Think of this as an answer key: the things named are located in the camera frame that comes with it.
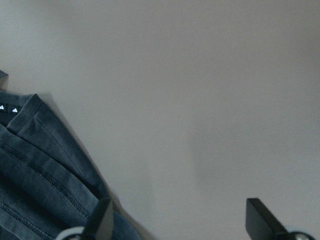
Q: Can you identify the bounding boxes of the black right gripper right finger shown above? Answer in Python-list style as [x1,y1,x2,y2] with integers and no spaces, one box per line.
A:
[245,198,295,240]

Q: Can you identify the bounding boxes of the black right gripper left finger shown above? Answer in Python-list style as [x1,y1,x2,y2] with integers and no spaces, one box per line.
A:
[82,198,114,240]

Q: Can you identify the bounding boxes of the black printed t-shirt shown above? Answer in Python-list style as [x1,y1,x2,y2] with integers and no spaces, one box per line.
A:
[0,69,143,240]

